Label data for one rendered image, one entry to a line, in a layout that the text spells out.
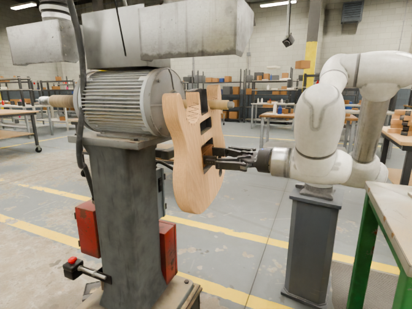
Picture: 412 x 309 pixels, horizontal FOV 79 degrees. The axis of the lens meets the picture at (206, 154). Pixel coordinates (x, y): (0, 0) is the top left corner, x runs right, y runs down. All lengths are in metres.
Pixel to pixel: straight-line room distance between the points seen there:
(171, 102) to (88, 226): 0.80
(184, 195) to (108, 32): 0.63
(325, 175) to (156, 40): 0.60
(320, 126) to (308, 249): 1.17
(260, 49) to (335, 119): 11.63
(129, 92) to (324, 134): 0.63
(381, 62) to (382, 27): 11.02
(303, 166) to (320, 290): 1.23
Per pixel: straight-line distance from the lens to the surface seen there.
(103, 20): 1.05
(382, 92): 1.20
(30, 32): 1.23
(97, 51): 1.06
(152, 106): 0.85
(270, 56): 12.08
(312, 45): 7.76
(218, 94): 0.91
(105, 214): 1.17
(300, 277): 1.82
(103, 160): 1.07
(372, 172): 1.51
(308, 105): 0.61
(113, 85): 0.98
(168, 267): 1.42
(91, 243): 1.31
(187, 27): 0.75
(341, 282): 2.16
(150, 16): 0.82
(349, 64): 1.16
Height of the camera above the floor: 1.29
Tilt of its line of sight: 14 degrees down
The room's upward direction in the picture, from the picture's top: straight up
